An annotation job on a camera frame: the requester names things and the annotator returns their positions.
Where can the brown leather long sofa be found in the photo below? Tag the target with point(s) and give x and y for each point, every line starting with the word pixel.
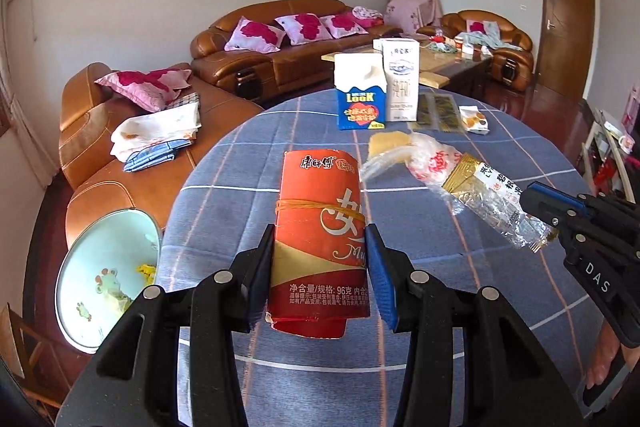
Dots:
pixel 290 69

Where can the clear plastic bag red print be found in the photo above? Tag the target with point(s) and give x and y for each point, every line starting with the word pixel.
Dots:
pixel 428 160

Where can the pink floral pillow on chaise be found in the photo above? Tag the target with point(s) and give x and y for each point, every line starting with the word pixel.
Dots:
pixel 152 91

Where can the small white orange packet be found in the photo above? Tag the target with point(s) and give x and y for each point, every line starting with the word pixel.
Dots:
pixel 473 121

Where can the blue plaid tablecloth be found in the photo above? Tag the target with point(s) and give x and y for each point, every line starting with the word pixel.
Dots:
pixel 356 380

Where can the dark clear flat packets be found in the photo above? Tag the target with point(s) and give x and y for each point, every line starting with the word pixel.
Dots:
pixel 437 112

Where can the clear gold snack wrapper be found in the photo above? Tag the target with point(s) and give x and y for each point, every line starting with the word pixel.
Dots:
pixel 495 199

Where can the folded white cloth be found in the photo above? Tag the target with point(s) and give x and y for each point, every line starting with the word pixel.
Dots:
pixel 136 133

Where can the blue white Look milk carton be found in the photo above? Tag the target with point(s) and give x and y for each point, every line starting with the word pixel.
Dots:
pixel 360 84

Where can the yellow sponge piece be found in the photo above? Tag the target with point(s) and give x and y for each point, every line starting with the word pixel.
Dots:
pixel 382 142

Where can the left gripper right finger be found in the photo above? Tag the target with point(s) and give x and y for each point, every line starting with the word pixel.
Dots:
pixel 509 380

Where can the light green cartoon trash bin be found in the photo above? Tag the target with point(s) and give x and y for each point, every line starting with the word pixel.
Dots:
pixel 106 268

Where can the brown leather armchair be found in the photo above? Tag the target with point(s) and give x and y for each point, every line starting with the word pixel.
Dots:
pixel 511 49

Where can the pink floral pillow middle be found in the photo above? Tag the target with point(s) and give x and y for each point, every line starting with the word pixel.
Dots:
pixel 303 28

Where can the pink blanket over stand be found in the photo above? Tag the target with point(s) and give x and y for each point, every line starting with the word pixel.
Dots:
pixel 411 15

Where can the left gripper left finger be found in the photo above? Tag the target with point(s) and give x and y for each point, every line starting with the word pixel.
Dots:
pixel 132 380

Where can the folded blue striped cloth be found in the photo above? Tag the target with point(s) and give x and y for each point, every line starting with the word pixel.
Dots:
pixel 155 155

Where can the wooden chair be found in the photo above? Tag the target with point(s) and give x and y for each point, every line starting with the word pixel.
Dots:
pixel 33 361

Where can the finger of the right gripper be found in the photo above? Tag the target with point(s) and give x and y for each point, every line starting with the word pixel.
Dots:
pixel 547 229
pixel 546 201

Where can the red noodle cup sleeve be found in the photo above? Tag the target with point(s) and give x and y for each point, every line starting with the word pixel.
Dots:
pixel 319 268

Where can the tall white milk carton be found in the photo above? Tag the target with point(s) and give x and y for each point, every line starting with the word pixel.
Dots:
pixel 401 63

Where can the brown wooden door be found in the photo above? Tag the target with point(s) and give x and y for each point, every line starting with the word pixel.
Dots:
pixel 565 46

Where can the beige curtain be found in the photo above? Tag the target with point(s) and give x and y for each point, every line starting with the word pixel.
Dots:
pixel 43 167

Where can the pink floral pillow right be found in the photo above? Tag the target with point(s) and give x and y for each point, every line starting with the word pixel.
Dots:
pixel 342 25

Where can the pink floral pillow left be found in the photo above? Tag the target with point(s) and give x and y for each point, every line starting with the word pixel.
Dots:
pixel 249 35

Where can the wooden coffee table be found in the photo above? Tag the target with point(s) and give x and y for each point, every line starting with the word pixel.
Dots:
pixel 455 71

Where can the brown leather chaise sofa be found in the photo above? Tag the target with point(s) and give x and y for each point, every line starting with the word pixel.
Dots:
pixel 89 115

